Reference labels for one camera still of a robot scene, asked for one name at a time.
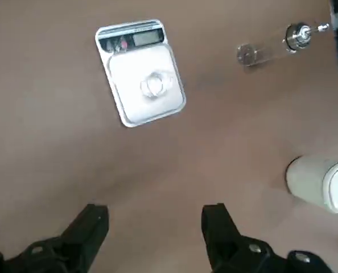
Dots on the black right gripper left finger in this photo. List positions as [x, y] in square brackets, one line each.
[72, 244]

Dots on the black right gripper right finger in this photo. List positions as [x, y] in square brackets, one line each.
[228, 250]

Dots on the white cylindrical canister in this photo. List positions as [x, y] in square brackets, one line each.
[308, 182]

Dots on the silver digital scale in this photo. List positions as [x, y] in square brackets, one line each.
[129, 99]

